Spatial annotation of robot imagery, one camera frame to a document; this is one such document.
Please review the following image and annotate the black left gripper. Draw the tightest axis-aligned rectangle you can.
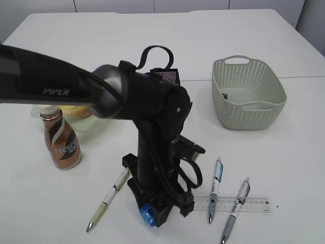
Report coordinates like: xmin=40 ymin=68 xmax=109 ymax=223
xmin=122 ymin=154 xmax=195 ymax=227

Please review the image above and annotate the blue pencil sharpener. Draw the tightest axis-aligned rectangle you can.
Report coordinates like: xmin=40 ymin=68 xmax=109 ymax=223
xmin=139 ymin=203 xmax=155 ymax=227

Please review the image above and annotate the white pen beige grip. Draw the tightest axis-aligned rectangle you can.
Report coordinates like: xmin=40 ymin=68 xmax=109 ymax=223
xmin=86 ymin=167 xmax=130 ymax=233

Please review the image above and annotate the transparent plastic ruler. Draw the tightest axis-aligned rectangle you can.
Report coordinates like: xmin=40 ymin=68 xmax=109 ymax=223
xmin=194 ymin=195 xmax=273 ymax=213

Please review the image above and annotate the brown Nescafe coffee bottle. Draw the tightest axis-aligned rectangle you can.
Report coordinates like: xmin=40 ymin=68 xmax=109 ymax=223
xmin=37 ymin=105 xmax=82 ymax=170

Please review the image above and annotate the yellow bread roll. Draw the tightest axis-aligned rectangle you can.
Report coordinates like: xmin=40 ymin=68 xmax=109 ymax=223
xmin=60 ymin=106 xmax=92 ymax=119

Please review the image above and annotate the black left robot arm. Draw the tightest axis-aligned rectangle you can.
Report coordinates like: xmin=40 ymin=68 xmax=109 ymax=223
xmin=1 ymin=45 xmax=202 ymax=226

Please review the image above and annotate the white pen blue clip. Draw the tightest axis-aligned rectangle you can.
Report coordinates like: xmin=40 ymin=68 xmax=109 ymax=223
xmin=208 ymin=157 xmax=223 ymax=224

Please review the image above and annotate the clear pen grey grip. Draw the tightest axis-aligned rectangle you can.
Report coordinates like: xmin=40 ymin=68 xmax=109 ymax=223
xmin=220 ymin=178 xmax=250 ymax=244

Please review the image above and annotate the translucent green wavy plate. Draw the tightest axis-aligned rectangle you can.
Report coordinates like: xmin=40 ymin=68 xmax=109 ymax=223
xmin=30 ymin=105 xmax=110 ymax=134

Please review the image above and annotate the black mesh pen holder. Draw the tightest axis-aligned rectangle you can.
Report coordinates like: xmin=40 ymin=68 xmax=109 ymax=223
xmin=150 ymin=68 xmax=180 ymax=85

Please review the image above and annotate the green plastic woven basket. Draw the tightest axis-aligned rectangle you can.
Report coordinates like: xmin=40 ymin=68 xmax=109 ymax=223
xmin=211 ymin=55 xmax=287 ymax=131

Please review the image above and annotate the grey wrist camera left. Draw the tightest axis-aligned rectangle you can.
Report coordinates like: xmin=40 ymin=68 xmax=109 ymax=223
xmin=176 ymin=135 xmax=206 ymax=162

